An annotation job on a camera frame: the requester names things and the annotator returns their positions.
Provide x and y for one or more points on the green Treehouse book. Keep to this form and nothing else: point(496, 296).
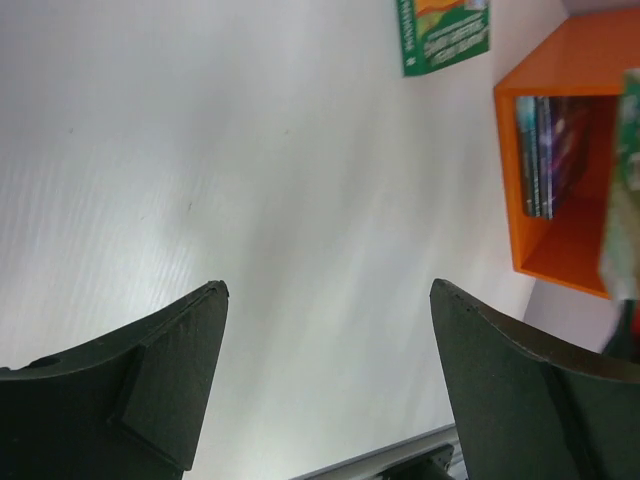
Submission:
point(436, 34)

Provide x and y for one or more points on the teal 20000 Leagues book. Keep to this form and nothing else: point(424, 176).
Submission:
point(528, 144)

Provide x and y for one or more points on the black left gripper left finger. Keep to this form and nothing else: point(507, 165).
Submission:
point(129, 404)

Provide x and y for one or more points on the red comic cover book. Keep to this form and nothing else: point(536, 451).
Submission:
point(619, 261)

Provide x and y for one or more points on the aluminium mounting rail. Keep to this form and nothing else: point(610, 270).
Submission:
point(428, 455)

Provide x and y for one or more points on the purple Robinson Crusoe book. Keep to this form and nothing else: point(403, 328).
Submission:
point(563, 124)

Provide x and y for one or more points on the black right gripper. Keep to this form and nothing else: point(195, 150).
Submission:
point(624, 341)

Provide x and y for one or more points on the orange wooden shelf cabinet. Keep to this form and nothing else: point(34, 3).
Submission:
point(586, 56)

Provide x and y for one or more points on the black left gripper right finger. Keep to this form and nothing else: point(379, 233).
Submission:
point(528, 405)

